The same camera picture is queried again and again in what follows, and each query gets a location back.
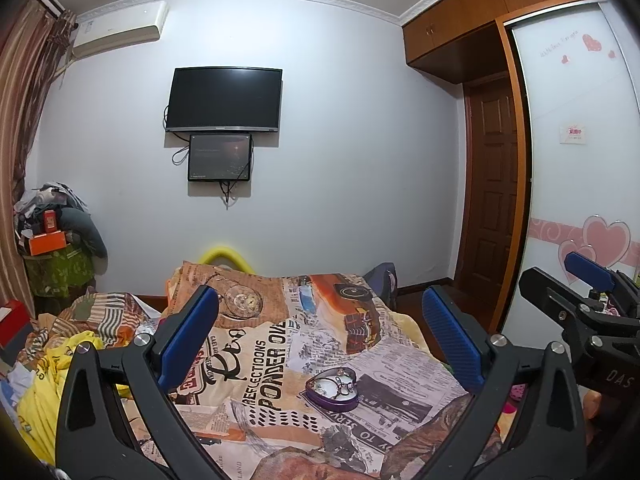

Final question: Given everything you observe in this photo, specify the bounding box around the white air conditioner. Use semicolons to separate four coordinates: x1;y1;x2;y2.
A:
72;1;169;58

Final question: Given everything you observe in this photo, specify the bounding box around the brown wooden door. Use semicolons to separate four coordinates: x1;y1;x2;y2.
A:
456;74;518;313

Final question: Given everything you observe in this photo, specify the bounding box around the yellow headboard tube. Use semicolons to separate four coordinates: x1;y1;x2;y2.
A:
198;245;255;274

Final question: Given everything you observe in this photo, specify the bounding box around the green patterned cloth pile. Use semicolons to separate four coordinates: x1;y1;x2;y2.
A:
23;246;94;299

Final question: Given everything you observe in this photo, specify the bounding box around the printed collage bed blanket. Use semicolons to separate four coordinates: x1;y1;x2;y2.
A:
19;259;501;480

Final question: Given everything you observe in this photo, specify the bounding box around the black wall television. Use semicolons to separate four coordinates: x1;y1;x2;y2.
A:
165;66;282;133

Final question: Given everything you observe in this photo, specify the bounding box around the white wardrobe sliding door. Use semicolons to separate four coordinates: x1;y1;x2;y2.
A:
499;1;640;351

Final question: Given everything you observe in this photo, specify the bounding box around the brown upper wardrobe cabinet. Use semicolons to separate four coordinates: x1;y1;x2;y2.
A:
399;0;604;84

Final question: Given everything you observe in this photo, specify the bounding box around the orange box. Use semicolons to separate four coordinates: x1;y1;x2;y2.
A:
29;231;67;256

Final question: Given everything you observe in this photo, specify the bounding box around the red box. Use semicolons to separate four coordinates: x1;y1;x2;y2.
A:
0;299;32;354

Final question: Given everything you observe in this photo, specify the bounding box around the yellow cloth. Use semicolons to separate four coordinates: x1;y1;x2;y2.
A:
16;330;134;465

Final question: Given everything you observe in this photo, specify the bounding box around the small black wall monitor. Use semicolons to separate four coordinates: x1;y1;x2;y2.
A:
188;133;253;182

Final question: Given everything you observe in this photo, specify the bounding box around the striped brown curtain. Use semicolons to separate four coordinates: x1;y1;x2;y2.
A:
1;0;76;312

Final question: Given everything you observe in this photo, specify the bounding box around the purple heart-shaped tin box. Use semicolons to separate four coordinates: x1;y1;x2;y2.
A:
305;367;359;413

